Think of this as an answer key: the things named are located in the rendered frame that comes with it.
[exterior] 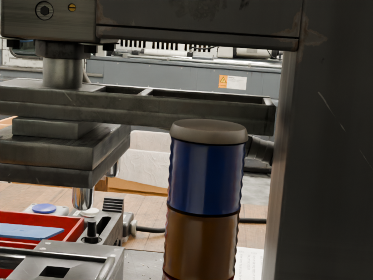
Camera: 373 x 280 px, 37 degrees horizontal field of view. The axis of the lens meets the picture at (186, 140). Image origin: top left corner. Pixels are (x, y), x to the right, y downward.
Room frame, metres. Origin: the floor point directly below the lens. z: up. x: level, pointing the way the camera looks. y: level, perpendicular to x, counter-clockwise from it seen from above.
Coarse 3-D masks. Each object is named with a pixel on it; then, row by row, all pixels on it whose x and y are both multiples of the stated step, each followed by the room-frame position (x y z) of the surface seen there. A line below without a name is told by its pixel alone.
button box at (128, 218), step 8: (72, 216) 0.88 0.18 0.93; (80, 216) 0.88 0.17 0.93; (88, 216) 0.88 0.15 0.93; (128, 216) 0.90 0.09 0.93; (128, 224) 0.87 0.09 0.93; (136, 224) 0.89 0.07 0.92; (128, 232) 0.87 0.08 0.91; (136, 232) 0.89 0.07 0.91; (152, 232) 0.89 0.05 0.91; (160, 232) 0.90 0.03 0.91
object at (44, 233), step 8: (0, 224) 0.76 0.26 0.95; (8, 224) 0.76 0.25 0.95; (0, 232) 0.71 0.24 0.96; (8, 232) 0.71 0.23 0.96; (16, 232) 0.71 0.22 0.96; (24, 232) 0.71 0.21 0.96; (32, 232) 0.72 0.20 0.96; (40, 232) 0.72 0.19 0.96; (48, 232) 0.72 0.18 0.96; (56, 232) 0.73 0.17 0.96; (40, 240) 0.69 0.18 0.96
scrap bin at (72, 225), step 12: (0, 216) 0.80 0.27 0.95; (12, 216) 0.80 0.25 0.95; (24, 216) 0.80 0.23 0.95; (36, 216) 0.80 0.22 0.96; (48, 216) 0.79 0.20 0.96; (60, 216) 0.79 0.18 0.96; (72, 228) 0.75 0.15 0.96; (0, 240) 0.80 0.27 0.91; (12, 240) 0.80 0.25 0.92; (24, 240) 0.80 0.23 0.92; (60, 240) 0.79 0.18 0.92; (72, 240) 0.73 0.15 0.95; (0, 276) 0.68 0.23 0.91
